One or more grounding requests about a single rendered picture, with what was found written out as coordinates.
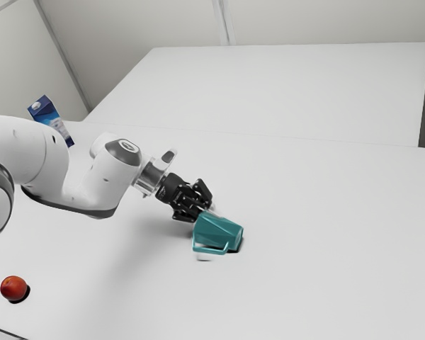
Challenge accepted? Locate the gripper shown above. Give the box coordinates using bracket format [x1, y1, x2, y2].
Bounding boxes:
[155, 172, 214, 223]

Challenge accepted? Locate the teal faceted mug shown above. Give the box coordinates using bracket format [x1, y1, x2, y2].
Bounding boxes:
[191, 210, 245, 255]

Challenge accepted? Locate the blue and white carton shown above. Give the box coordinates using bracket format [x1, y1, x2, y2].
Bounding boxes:
[27, 94, 76, 149]

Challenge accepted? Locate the red apple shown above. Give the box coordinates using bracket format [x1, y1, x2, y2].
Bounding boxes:
[0, 275, 28, 302]

